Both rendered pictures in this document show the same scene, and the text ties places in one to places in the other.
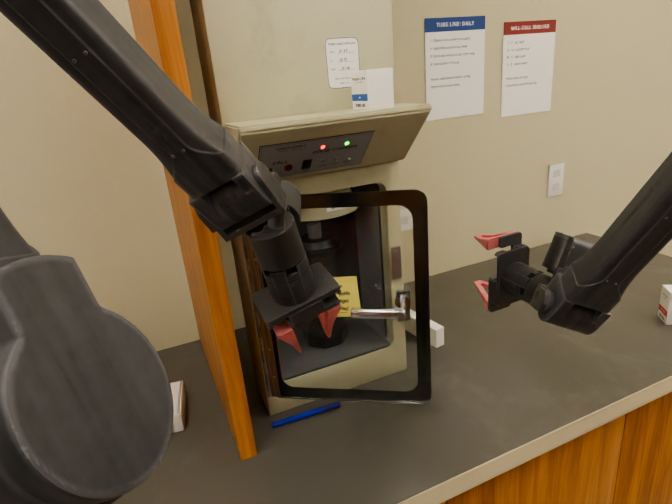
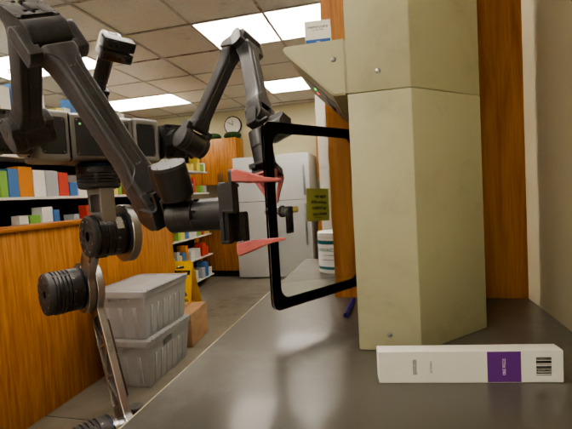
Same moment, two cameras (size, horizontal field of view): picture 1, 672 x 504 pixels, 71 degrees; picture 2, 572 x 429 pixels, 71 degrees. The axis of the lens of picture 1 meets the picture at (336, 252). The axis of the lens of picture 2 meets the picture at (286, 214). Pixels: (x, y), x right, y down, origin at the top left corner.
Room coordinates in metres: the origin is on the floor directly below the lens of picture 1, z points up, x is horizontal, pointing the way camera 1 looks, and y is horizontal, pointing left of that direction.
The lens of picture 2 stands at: (1.23, -0.80, 1.24)
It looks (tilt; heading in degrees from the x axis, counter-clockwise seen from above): 3 degrees down; 126
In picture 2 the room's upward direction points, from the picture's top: 3 degrees counter-clockwise
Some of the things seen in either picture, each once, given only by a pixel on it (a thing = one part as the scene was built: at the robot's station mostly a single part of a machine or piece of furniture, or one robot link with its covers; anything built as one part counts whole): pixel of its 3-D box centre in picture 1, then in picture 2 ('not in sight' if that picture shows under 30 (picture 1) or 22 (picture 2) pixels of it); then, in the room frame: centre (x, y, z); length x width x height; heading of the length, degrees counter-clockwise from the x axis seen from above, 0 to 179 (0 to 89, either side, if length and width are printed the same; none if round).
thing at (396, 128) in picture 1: (330, 145); (326, 90); (0.78, -0.01, 1.46); 0.32 x 0.12 x 0.10; 112
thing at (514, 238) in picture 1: (493, 249); (254, 190); (0.79, -0.28, 1.25); 0.09 x 0.07 x 0.07; 21
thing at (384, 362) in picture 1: (340, 305); (317, 212); (0.74, 0.00, 1.19); 0.30 x 0.01 x 0.40; 78
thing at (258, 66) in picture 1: (302, 203); (414, 145); (0.95, 0.06, 1.33); 0.32 x 0.25 x 0.77; 112
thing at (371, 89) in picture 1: (372, 89); (318, 40); (0.81, -0.08, 1.54); 0.05 x 0.05 x 0.06; 27
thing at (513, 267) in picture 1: (521, 281); (216, 214); (0.73, -0.31, 1.21); 0.07 x 0.07 x 0.10; 21
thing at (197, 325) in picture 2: not in sight; (183, 323); (-1.60, 1.48, 0.14); 0.41 x 0.32 x 0.28; 118
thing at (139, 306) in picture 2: not in sight; (145, 303); (-1.34, 0.92, 0.49); 0.60 x 0.42 x 0.33; 112
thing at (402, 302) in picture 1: (380, 308); not in sight; (0.69, -0.06, 1.20); 0.10 x 0.05 x 0.03; 78
